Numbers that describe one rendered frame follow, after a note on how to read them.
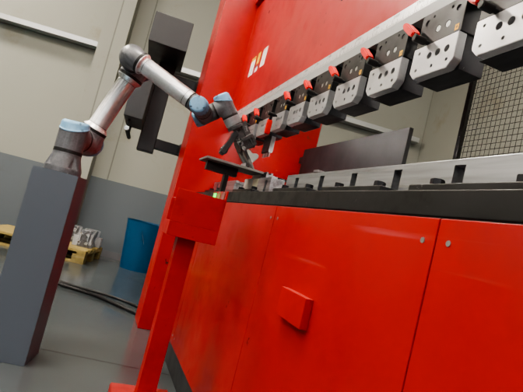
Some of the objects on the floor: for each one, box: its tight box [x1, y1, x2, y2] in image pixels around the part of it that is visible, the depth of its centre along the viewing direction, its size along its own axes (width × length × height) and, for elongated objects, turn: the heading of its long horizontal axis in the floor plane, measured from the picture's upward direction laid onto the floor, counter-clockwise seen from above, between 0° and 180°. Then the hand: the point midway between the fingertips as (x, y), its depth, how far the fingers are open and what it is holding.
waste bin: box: [120, 218, 160, 274], centre depth 525 cm, size 52×46×58 cm
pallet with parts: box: [0, 225, 103, 264], centre depth 494 cm, size 110×77×31 cm
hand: (249, 168), depth 214 cm, fingers open, 6 cm apart
